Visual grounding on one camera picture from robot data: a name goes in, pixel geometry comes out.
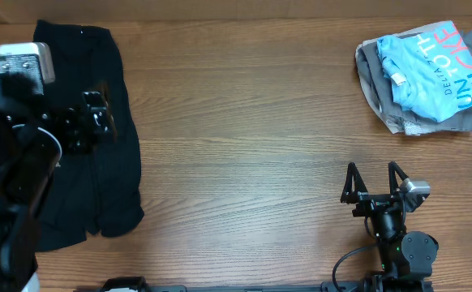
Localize grey folded shorts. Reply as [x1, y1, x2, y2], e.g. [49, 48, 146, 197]
[355, 39, 472, 135]

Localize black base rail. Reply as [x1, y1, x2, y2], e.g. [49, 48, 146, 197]
[73, 275, 435, 292]

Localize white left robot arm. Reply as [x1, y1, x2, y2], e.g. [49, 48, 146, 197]
[0, 83, 118, 291]

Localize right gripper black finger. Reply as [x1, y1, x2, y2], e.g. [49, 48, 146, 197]
[341, 162, 369, 204]
[388, 161, 409, 195]

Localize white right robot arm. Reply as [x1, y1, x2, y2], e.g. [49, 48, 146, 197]
[332, 161, 439, 292]

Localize black shirt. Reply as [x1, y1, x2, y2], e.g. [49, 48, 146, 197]
[33, 20, 144, 252]

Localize light blue t-shirt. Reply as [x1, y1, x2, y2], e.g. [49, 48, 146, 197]
[376, 20, 472, 122]

